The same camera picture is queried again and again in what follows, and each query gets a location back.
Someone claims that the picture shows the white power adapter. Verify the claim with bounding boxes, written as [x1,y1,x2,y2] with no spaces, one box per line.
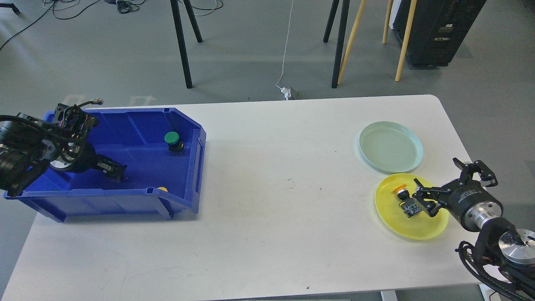
[280,87,303,100]

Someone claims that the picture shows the black tripod leg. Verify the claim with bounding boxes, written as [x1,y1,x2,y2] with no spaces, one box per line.
[323,0,350,88]
[170,0,203,89]

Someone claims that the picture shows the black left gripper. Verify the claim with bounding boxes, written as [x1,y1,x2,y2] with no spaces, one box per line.
[50,143,127,182]

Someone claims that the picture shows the white cable on floor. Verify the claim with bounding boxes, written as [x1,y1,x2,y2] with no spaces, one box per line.
[275,0,294,89]

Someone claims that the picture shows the blue plastic bin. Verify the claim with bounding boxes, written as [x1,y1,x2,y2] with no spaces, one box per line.
[2,108,206,222]

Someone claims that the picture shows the yellow push button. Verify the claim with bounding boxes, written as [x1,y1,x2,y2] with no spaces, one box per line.
[393,184,422,218]

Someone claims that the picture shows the black tripod leg right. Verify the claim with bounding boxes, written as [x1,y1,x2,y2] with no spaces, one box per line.
[323,0,350,88]

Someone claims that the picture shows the light green plate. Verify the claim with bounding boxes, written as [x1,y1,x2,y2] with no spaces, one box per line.
[356,121,424,174]

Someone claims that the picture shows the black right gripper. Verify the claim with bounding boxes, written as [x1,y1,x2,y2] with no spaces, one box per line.
[412,158,503,232]

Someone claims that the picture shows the black tripod leg left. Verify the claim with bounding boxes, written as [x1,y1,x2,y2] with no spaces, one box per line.
[170,0,203,89]

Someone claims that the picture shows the wooden leg right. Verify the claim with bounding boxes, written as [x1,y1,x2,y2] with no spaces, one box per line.
[382,0,417,82]

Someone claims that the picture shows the black floor cables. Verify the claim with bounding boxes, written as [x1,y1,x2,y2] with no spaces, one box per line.
[0,0,222,51]

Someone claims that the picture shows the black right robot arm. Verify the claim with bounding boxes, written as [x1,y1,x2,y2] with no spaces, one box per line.
[413,158,535,301]

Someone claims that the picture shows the green button near bin wall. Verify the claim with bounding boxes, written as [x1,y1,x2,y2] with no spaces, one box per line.
[164,131,185,156]

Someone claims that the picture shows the yellow plate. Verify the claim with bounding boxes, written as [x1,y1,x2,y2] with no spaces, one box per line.
[374,173,449,240]

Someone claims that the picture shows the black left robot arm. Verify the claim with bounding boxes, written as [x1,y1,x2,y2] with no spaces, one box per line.
[0,98,127,197]

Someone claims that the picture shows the wooden leg left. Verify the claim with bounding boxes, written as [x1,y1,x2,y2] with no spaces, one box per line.
[337,0,367,84]

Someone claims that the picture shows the wooden leg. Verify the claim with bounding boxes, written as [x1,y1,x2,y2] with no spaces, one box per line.
[382,0,417,82]
[337,0,367,84]

